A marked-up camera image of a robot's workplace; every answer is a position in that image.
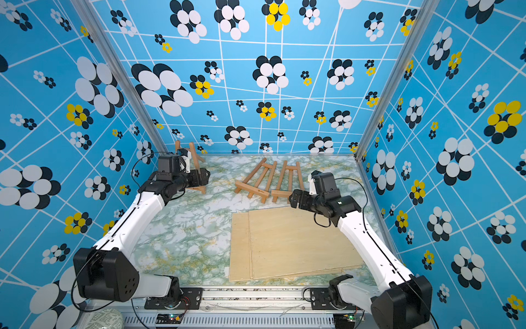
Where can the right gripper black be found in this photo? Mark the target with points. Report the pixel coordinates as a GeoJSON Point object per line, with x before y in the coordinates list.
{"type": "Point", "coordinates": [298, 193]}

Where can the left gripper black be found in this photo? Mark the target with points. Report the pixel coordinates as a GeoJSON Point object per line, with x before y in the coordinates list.
{"type": "Point", "coordinates": [197, 181]}

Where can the wooden easel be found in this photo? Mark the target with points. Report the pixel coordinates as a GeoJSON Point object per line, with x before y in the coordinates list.
{"type": "Point", "coordinates": [258, 182]}
{"type": "Point", "coordinates": [289, 174]}
{"type": "Point", "coordinates": [195, 165]}

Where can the plywood board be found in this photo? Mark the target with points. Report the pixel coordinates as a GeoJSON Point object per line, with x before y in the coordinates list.
{"type": "Point", "coordinates": [240, 253]}
{"type": "Point", "coordinates": [289, 242]}

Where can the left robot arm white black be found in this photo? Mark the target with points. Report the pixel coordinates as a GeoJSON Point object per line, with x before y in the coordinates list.
{"type": "Point", "coordinates": [105, 271]}

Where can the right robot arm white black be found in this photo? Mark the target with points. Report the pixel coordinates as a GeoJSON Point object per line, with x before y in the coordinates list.
{"type": "Point", "coordinates": [399, 299]}

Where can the right circuit board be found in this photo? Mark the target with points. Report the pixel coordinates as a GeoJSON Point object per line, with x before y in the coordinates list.
{"type": "Point", "coordinates": [344, 321]}

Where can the circuit board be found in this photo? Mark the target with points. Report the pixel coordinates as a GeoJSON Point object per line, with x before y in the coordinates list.
{"type": "Point", "coordinates": [169, 319]}
{"type": "Point", "coordinates": [344, 321]}

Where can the left circuit board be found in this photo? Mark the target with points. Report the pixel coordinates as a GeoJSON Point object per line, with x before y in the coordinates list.
{"type": "Point", "coordinates": [169, 319]}

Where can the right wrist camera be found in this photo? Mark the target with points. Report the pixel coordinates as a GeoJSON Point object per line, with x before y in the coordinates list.
{"type": "Point", "coordinates": [312, 182]}

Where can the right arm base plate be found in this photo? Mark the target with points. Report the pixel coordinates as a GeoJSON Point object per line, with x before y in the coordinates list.
{"type": "Point", "coordinates": [320, 300]}

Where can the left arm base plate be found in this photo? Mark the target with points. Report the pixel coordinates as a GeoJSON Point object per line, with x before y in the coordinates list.
{"type": "Point", "coordinates": [187, 298]}

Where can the aluminium front rail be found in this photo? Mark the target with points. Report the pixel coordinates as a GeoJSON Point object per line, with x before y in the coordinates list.
{"type": "Point", "coordinates": [243, 307]}

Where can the right aluminium corner post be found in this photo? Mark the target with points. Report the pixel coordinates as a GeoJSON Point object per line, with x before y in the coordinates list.
{"type": "Point", "coordinates": [423, 19]}

